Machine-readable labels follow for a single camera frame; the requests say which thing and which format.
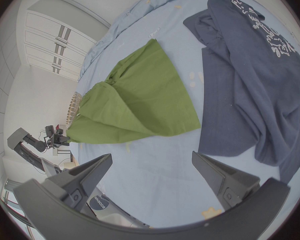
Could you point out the green shorts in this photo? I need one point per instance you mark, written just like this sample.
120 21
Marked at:
145 96

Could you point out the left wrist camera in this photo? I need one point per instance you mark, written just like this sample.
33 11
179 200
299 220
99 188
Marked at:
59 132

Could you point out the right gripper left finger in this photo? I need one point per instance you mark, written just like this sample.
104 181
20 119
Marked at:
90 176

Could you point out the white wardrobe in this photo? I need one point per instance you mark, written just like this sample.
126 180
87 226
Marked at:
45 46

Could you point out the round woven basket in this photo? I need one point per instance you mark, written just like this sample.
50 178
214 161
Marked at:
72 106

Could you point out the pale blue quilt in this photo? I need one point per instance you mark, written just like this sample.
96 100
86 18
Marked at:
130 19

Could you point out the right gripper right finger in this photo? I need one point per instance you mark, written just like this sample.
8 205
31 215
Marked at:
215 176

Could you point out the window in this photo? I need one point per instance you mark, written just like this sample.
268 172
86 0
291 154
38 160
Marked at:
8 196

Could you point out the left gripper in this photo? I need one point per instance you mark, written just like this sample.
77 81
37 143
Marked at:
61 140

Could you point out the dark blue printed T-shirt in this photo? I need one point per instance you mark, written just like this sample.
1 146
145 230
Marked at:
252 89

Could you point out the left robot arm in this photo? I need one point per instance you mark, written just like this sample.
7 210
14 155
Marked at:
36 144

